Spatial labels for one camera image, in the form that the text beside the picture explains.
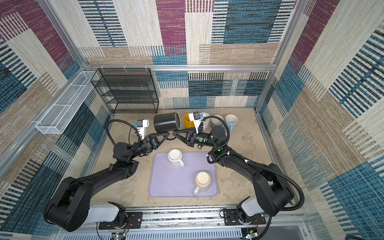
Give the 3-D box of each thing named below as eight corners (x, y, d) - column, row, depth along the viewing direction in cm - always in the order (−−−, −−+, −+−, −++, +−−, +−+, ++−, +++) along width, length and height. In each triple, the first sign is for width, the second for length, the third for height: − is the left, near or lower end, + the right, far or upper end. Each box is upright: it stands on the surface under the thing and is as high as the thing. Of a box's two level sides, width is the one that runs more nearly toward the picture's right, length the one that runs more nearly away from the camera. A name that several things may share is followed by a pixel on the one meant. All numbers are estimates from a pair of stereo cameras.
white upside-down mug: (168, 167, 92) (166, 162, 86) (170, 154, 97) (168, 148, 91) (184, 167, 92) (183, 162, 86) (184, 154, 97) (184, 148, 91)
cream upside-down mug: (193, 195, 82) (193, 190, 75) (193, 177, 88) (193, 171, 81) (210, 195, 82) (212, 190, 75) (209, 177, 88) (210, 171, 81)
